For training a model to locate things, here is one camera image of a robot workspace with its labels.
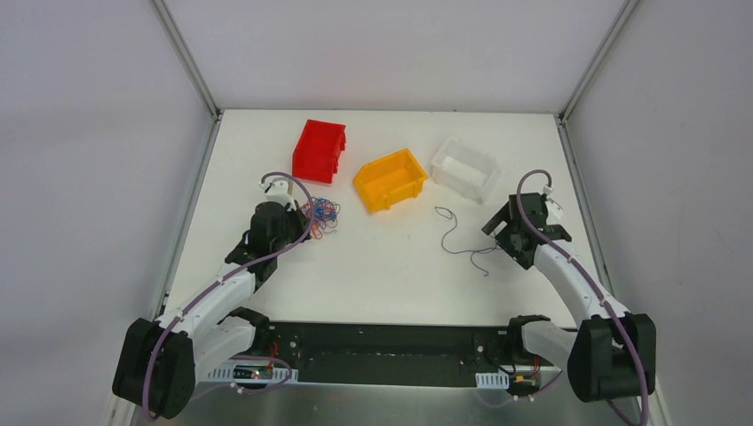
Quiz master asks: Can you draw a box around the blue orange cable bundle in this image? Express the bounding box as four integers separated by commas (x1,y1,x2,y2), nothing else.
299,196,343,241

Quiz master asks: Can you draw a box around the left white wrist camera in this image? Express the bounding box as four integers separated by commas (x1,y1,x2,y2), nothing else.
259,178,298,211

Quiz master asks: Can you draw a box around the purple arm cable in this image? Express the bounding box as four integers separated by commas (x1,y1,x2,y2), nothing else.
515,170,651,426
140,171,318,422

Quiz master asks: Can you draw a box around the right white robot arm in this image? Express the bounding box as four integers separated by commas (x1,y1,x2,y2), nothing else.
482,193,656,402

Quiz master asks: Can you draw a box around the red plastic bin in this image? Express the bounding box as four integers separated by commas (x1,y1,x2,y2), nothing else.
292,119,346,184

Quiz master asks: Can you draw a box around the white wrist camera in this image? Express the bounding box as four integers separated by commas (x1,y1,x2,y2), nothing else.
543,185,564,219
259,178,298,211

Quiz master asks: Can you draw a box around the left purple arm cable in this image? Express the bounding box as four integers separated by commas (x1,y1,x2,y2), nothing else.
140,171,318,422

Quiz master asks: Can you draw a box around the yellow plastic bin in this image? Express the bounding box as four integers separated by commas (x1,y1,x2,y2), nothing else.
353,148,428,214

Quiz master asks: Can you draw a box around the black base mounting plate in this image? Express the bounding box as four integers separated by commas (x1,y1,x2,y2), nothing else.
237,322,551,388

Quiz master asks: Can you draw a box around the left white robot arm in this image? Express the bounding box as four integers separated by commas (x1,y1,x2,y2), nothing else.
112,199,310,419

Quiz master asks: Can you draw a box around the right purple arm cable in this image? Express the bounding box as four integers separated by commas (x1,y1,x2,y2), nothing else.
515,170,651,426

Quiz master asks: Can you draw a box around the white plastic bin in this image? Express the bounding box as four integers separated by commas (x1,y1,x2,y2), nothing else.
430,138,502,204

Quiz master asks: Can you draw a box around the dark grey cable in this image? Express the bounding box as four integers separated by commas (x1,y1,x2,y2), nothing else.
435,205,501,278

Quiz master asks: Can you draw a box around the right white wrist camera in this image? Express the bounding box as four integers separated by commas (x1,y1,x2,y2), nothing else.
543,185,564,219

